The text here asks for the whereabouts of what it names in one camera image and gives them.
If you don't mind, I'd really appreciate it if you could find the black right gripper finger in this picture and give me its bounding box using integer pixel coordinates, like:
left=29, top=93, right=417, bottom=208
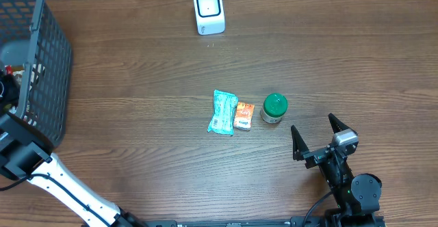
left=291, top=125, right=309, bottom=161
left=328, top=113, right=357, bottom=134

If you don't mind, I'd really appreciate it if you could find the green lid jar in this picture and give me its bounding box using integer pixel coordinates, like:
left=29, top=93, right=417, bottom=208
left=260, top=93, right=288, bottom=124

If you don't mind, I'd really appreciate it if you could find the orange snack packet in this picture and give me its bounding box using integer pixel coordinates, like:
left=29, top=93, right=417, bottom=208
left=233, top=102, right=255, bottom=130

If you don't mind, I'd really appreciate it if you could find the mint green tissue packet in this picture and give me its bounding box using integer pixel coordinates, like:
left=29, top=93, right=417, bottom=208
left=207, top=90, right=238, bottom=136

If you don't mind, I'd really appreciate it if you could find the beige dog treat bag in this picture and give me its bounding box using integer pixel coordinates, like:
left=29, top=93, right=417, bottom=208
left=12, top=70, right=25, bottom=85

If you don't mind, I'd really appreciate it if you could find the red snack stick packet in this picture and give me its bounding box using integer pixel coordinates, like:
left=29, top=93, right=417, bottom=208
left=5, top=66, right=13, bottom=75

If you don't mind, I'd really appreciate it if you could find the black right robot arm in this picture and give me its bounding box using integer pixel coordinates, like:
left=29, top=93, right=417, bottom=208
left=291, top=113, right=385, bottom=226

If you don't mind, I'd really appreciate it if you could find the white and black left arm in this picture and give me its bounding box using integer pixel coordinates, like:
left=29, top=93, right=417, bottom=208
left=1, top=72, right=145, bottom=226

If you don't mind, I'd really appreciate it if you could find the white barcode scanner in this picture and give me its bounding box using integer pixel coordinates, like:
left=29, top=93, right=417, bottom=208
left=193, top=0, right=226, bottom=36

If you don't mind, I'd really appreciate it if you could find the dark grey plastic basket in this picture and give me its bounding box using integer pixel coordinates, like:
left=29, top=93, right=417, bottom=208
left=1, top=0, right=73, bottom=146

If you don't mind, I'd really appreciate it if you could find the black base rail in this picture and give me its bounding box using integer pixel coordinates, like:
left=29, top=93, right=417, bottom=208
left=143, top=215, right=387, bottom=227

